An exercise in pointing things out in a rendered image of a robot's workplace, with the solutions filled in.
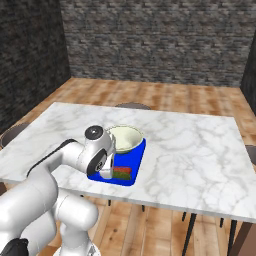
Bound red vegetable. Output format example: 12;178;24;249
113;166;133;174

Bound pale green bowl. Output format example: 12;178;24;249
105;124;145;155

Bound dark brown stool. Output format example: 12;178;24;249
0;181;8;198
0;122;32;149
114;102;153;111
244;144;256;167

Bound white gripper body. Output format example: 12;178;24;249
99;157;116;180

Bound green vegetable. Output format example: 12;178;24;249
113;171;132;181

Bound blue tray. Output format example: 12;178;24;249
87;137;148;188

